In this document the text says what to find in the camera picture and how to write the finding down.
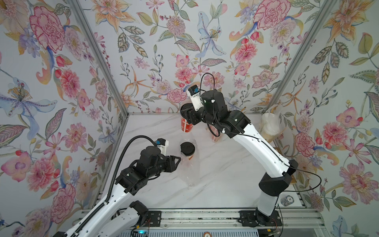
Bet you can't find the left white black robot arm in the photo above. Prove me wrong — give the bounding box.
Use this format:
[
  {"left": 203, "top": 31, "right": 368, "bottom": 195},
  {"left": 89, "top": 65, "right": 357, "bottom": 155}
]
[{"left": 55, "top": 146, "right": 181, "bottom": 237}]

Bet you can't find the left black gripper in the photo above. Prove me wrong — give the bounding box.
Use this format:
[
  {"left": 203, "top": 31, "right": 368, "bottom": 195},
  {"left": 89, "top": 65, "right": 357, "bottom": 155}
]
[{"left": 146, "top": 154, "right": 183, "bottom": 178}]

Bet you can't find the right thin black cable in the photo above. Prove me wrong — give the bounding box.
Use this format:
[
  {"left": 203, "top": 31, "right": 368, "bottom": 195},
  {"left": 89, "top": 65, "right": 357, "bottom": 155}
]
[{"left": 199, "top": 72, "right": 323, "bottom": 237}]

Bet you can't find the red cup black lid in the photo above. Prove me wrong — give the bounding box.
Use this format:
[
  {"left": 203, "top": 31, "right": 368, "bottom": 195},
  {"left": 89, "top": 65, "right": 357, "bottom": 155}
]
[
  {"left": 180, "top": 142, "right": 196, "bottom": 160},
  {"left": 181, "top": 118, "right": 193, "bottom": 133}
]

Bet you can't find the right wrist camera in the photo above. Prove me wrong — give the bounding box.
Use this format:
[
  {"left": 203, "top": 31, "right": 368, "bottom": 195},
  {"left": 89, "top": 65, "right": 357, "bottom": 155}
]
[{"left": 187, "top": 85, "right": 203, "bottom": 111}]

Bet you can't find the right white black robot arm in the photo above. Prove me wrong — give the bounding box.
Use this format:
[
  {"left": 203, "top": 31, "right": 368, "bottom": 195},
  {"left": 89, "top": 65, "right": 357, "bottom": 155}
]
[{"left": 180, "top": 86, "right": 298, "bottom": 225}]

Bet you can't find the clear plastic carrier bag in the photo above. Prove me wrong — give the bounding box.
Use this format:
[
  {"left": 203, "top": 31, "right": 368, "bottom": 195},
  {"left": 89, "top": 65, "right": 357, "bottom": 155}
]
[{"left": 259, "top": 113, "right": 283, "bottom": 143}]

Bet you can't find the left black corrugated cable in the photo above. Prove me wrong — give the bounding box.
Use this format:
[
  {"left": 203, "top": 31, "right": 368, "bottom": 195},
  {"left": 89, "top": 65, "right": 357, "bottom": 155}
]
[{"left": 69, "top": 135, "right": 157, "bottom": 237}]

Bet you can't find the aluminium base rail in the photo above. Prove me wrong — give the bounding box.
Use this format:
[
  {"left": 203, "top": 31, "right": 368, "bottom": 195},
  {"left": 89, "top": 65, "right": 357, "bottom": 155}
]
[{"left": 149, "top": 207, "right": 325, "bottom": 230}]

